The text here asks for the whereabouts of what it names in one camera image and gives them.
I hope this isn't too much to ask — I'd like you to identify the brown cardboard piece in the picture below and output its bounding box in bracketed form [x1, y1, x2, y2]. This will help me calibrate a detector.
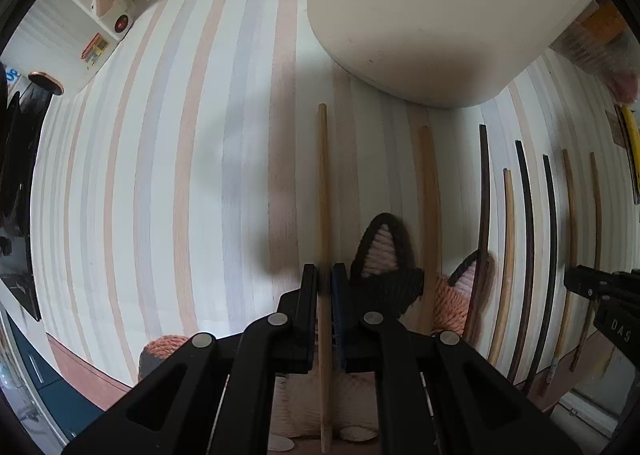
[606, 109, 629, 150]

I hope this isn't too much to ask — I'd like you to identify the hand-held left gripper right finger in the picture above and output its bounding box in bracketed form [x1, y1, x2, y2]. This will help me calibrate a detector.
[330, 262, 583, 455]

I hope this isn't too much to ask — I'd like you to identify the thin light wooden chopstick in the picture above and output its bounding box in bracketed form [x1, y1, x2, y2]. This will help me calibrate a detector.
[317, 104, 333, 454]

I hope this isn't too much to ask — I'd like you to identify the cream utensil holder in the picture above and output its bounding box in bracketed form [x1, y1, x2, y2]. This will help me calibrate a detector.
[304, 0, 601, 109]

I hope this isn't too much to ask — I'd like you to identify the thick light wooden chopstick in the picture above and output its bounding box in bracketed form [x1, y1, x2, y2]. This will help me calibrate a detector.
[417, 125, 443, 336]

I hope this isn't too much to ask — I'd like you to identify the woven calico cat mat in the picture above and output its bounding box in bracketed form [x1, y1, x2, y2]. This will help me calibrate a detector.
[137, 212, 496, 453]

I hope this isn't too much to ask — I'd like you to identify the black chopstick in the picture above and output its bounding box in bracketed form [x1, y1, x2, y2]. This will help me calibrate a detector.
[506, 139, 535, 384]
[522, 154, 558, 395]

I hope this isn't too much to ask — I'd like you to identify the pastel striped tablecloth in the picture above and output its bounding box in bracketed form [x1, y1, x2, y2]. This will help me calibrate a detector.
[30, 0, 640, 416]

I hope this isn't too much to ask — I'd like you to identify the blue cabinet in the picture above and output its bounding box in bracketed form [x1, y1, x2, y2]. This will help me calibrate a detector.
[10, 320, 103, 443]

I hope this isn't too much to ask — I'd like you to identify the dark furniture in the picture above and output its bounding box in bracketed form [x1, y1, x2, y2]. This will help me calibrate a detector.
[0, 70, 65, 322]

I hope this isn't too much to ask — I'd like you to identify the dark brown chopstick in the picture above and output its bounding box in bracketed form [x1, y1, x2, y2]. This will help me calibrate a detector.
[462, 123, 492, 351]

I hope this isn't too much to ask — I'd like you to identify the clear bag of orange packets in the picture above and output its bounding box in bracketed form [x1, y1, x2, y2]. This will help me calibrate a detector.
[550, 0, 640, 102]

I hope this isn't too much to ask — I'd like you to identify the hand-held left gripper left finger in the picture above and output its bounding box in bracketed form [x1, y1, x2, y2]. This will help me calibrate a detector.
[62, 262, 321, 455]

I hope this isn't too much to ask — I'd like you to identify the tan bamboo chopstick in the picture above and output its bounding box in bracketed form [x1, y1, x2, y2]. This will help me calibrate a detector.
[487, 168, 516, 367]

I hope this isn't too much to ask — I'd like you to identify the white plastic appliance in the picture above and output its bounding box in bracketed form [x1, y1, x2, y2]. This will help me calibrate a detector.
[0, 0, 138, 93]

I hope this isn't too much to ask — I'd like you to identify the yellow flat item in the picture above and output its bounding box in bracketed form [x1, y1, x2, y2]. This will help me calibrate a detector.
[620, 105, 640, 206]

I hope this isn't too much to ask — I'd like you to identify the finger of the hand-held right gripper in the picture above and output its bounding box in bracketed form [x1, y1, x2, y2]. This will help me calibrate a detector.
[564, 264, 640, 305]

